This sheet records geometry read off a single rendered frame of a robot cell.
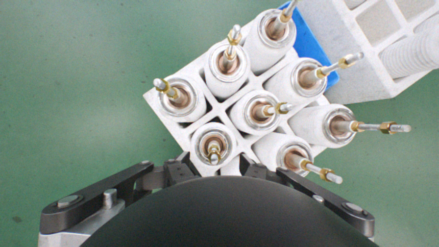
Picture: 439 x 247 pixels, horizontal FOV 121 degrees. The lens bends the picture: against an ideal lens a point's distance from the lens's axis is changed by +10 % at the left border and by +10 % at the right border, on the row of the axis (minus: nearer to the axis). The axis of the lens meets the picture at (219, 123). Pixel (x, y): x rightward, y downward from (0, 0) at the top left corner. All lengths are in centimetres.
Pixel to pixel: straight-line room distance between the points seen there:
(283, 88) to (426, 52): 34
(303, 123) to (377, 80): 28
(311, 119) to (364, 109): 50
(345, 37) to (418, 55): 15
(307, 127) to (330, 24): 33
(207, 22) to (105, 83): 46
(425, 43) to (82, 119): 101
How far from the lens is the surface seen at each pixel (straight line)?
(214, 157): 16
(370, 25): 68
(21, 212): 92
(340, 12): 55
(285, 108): 18
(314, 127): 33
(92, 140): 67
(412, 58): 57
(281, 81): 30
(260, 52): 30
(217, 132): 24
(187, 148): 32
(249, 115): 25
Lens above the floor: 49
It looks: 87 degrees down
